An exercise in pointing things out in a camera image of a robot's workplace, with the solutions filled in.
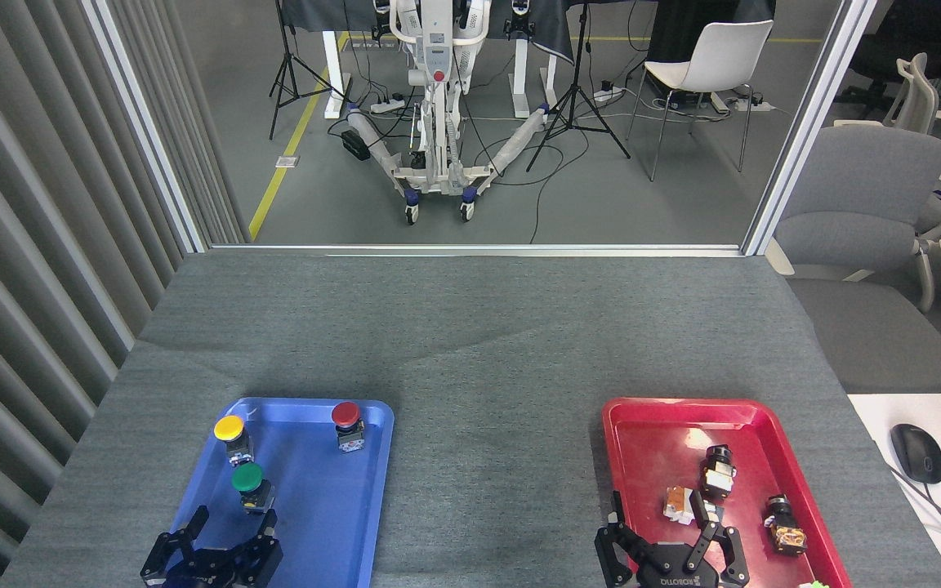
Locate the white wheeled stand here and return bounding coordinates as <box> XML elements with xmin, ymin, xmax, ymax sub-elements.
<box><xmin>346</xmin><ymin>0</ymin><xmax>551</xmax><ymax>225</ymax></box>

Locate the black computer mouse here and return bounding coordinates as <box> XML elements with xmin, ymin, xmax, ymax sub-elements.
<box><xmin>890</xmin><ymin>423</ymin><xmax>941</xmax><ymax>484</ymax></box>

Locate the white plastic chair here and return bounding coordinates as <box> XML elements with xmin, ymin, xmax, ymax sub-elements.
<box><xmin>627</xmin><ymin>20</ymin><xmax>774</xmax><ymax>182</ymax></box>

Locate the silver frame rail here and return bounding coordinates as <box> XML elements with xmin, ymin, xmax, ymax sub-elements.
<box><xmin>211</xmin><ymin>243</ymin><xmax>745</xmax><ymax>257</ymax></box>

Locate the silver frame post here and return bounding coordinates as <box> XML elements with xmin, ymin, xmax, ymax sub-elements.
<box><xmin>742</xmin><ymin>0</ymin><xmax>878</xmax><ymax>256</ymax></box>
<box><xmin>83</xmin><ymin>0</ymin><xmax>208</xmax><ymax>254</ymax></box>

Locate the black switch with orange contacts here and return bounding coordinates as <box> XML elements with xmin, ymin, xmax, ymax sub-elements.
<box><xmin>763</xmin><ymin>494</ymin><xmax>808</xmax><ymax>556</ymax></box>

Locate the black office chair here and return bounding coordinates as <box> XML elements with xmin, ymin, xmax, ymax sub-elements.
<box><xmin>834</xmin><ymin>0</ymin><xmax>941</xmax><ymax>105</ymax></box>

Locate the mouse cable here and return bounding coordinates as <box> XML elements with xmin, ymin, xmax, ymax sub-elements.
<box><xmin>887</xmin><ymin>465</ymin><xmax>941</xmax><ymax>564</ymax></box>

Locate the blue plastic tray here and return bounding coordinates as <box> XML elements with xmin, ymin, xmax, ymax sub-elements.
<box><xmin>168</xmin><ymin>398</ymin><xmax>395</xmax><ymax>588</ymax></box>

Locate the black tripod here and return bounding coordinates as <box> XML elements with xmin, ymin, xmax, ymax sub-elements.
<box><xmin>526</xmin><ymin>0</ymin><xmax>631</xmax><ymax>172</ymax></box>
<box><xmin>269</xmin><ymin>0</ymin><xmax>349</xmax><ymax>140</ymax></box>

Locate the white desk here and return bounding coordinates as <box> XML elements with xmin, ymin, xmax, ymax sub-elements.
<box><xmin>846</xmin><ymin>394</ymin><xmax>941</xmax><ymax>588</ymax></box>

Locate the white table leg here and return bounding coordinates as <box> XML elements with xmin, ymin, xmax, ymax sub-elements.
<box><xmin>322</xmin><ymin>31</ymin><xmax>354</xmax><ymax>120</ymax></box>
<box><xmin>510</xmin><ymin>37</ymin><xmax>559</xmax><ymax>117</ymax></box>

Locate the white orange switch block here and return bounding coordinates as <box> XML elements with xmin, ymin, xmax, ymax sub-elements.
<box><xmin>664</xmin><ymin>486</ymin><xmax>720</xmax><ymax>526</ymax></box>

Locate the green push button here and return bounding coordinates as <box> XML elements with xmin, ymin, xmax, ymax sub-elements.
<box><xmin>232</xmin><ymin>464</ymin><xmax>276</xmax><ymax>514</ymax></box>

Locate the white frame office chair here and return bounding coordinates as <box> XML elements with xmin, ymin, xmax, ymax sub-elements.
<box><xmin>834</xmin><ymin>53</ymin><xmax>941</xmax><ymax>345</ymax></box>

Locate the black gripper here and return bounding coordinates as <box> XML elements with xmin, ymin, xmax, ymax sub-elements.
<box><xmin>595</xmin><ymin>492</ymin><xmax>751</xmax><ymax>588</ymax></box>
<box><xmin>141</xmin><ymin>506</ymin><xmax>283</xmax><ymax>588</ymax></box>

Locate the grey office chair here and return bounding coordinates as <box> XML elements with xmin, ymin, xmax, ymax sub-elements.
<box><xmin>765</xmin><ymin>122</ymin><xmax>941</xmax><ymax>394</ymax></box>

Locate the red push button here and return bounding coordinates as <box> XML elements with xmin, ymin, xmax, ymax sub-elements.
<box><xmin>332</xmin><ymin>402</ymin><xmax>366</xmax><ymax>452</ymax></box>

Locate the black selector switch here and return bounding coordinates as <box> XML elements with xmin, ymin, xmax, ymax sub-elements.
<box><xmin>699</xmin><ymin>445</ymin><xmax>737</xmax><ymax>499</ymax></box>

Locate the red plastic tray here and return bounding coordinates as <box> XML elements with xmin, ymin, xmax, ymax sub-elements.
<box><xmin>602</xmin><ymin>398</ymin><xmax>853</xmax><ymax>588</ymax></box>

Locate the yellow push button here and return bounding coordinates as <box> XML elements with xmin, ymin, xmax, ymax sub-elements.
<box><xmin>214</xmin><ymin>415</ymin><xmax>255</xmax><ymax>469</ymax></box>

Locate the grey felt table cloth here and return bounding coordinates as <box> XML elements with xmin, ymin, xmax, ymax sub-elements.
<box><xmin>0</xmin><ymin>249</ymin><xmax>941</xmax><ymax>588</ymax></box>

